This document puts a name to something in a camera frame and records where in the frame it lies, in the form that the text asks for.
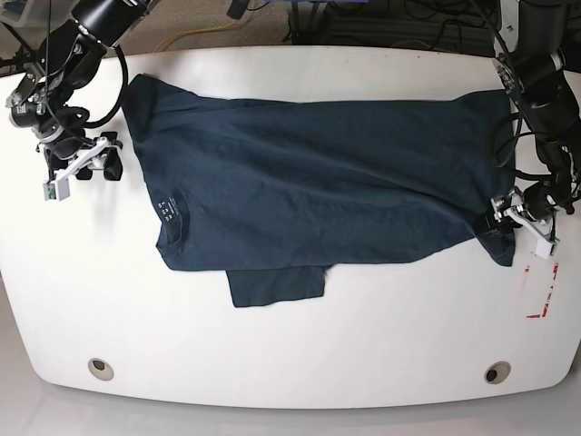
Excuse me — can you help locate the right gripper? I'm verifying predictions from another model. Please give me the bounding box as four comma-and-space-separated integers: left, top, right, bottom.
6, 88, 123, 181

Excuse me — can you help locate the right table grommet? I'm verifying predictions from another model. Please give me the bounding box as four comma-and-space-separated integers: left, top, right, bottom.
484, 362, 511, 385

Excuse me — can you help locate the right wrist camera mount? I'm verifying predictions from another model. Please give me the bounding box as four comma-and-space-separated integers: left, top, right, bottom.
40, 137, 123, 201

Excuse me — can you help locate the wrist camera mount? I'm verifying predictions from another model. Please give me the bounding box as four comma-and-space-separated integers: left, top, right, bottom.
490, 188, 559, 259
40, 137, 123, 201

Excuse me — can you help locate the yellow cable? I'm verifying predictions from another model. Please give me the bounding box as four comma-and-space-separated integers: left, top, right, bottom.
156, 20, 237, 51

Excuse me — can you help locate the dark blue T-shirt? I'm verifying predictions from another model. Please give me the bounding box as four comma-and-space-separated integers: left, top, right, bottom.
123, 74, 516, 308

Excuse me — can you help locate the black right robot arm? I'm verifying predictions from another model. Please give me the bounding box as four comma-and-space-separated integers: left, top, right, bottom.
6, 1, 156, 181

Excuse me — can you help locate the left table grommet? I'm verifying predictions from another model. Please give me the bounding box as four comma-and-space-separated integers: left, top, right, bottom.
88, 358, 114, 382

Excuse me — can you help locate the red tape marking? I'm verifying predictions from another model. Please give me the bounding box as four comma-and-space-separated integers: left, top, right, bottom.
519, 260, 559, 319

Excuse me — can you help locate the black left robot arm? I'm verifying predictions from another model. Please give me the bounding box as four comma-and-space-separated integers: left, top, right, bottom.
122, 51, 580, 242

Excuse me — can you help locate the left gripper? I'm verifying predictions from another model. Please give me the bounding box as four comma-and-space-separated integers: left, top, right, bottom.
476, 181, 567, 235

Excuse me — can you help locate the table grommet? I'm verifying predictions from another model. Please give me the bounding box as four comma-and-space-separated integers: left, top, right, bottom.
484, 362, 511, 385
88, 358, 114, 382

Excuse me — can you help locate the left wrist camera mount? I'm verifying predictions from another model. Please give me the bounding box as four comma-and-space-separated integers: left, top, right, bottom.
490, 188, 559, 259

